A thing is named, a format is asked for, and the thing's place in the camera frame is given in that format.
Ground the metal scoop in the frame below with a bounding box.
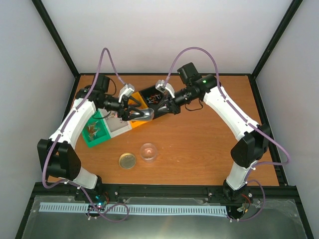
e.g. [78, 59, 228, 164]
[129, 108, 155, 121]

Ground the yellow plastic bin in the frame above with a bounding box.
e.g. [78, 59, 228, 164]
[127, 92, 150, 129]

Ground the black plastic bin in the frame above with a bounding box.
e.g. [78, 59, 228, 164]
[139, 85, 168, 120]

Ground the white plastic bin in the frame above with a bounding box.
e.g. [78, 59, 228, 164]
[104, 113, 132, 138]

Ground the green plastic bin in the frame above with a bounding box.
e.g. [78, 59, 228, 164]
[82, 110, 111, 148]

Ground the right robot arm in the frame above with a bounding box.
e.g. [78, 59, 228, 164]
[155, 63, 270, 202]

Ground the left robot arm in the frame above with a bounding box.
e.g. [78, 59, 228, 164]
[37, 74, 154, 201]

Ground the clear plastic jar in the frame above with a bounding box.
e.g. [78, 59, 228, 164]
[140, 143, 158, 163]

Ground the gold jar lid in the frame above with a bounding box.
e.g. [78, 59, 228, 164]
[119, 153, 136, 169]

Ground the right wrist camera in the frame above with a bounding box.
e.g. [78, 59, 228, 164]
[155, 80, 175, 98]

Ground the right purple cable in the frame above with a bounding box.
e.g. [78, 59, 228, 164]
[166, 46, 292, 223]

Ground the blue slotted cable duct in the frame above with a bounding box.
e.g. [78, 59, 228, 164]
[38, 202, 227, 217]

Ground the black aluminium front rail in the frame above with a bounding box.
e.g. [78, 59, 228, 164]
[32, 182, 299, 203]

